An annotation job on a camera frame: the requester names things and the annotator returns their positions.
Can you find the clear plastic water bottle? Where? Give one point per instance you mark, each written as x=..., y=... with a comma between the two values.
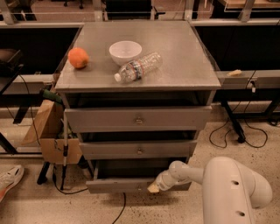
x=137, y=68

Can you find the grey drawer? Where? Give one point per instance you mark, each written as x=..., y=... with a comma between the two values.
x=83, y=120
x=127, y=175
x=138, y=149

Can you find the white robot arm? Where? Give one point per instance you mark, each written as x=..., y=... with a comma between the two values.
x=230, y=190

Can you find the white sneaker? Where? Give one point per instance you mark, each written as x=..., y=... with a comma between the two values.
x=10, y=179

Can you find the grey bottom drawer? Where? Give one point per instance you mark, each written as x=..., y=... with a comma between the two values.
x=127, y=175

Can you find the grey middle drawer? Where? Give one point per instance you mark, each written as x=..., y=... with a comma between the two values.
x=138, y=149

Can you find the yellow foam scrap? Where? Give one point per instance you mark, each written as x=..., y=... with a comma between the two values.
x=234, y=73

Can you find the white ceramic bowl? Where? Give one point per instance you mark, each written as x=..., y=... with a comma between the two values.
x=124, y=51

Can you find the grey drawer cabinet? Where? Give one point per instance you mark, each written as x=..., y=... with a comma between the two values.
x=185, y=79

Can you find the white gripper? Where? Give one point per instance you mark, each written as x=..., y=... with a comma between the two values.
x=162, y=179

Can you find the green handled grabber stick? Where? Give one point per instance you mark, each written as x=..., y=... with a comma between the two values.
x=47, y=94

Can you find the grey top drawer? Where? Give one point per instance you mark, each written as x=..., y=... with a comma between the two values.
x=83, y=120

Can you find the brown cardboard box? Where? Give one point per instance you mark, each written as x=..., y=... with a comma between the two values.
x=47, y=132

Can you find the orange fruit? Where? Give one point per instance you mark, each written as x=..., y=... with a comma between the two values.
x=78, y=58

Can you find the black table leg right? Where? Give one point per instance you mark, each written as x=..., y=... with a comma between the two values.
x=236, y=125

